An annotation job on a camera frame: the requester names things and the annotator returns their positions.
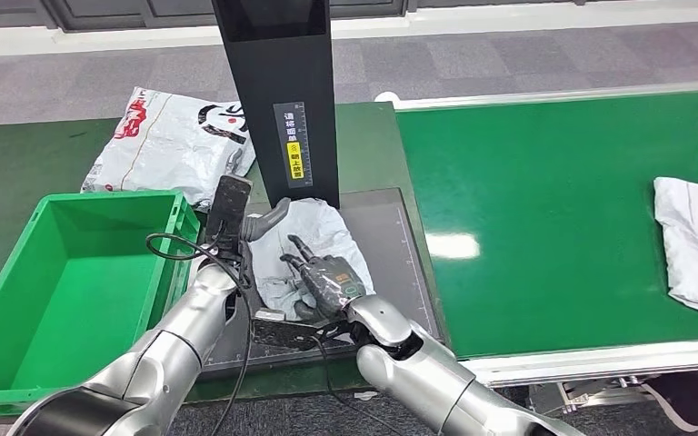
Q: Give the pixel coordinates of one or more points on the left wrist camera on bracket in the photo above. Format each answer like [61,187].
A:
[228,204]

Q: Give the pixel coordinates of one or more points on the dark grey cabinet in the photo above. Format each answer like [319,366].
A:
[204,12]

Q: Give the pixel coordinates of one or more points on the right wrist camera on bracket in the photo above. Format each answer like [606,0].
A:
[283,334]

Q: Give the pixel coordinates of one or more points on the black scanner machine with tower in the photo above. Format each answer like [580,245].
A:
[283,60]

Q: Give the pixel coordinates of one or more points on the white round cap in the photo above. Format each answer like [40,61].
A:
[387,96]

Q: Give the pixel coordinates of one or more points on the grey metal conveyor bracket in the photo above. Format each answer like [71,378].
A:
[560,394]

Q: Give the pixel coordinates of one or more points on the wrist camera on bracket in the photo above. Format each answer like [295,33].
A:
[228,204]
[283,334]

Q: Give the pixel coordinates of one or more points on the green conveyor belt aluminium frame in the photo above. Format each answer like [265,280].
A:
[535,150]

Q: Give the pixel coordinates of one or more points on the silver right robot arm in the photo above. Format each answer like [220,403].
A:
[433,379]

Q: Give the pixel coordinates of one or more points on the ruler label sticker yellow patch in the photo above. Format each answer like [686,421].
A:
[293,126]

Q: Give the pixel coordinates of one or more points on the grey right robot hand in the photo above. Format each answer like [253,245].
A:
[331,286]

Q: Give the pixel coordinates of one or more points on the green plastic crate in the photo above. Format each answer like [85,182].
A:
[84,283]

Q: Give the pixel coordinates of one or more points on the large white parcel black print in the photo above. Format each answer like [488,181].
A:
[174,150]

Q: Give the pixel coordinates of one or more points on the small white scrap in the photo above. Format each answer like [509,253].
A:
[366,395]

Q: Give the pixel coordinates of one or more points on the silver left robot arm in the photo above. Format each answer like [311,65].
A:
[162,355]

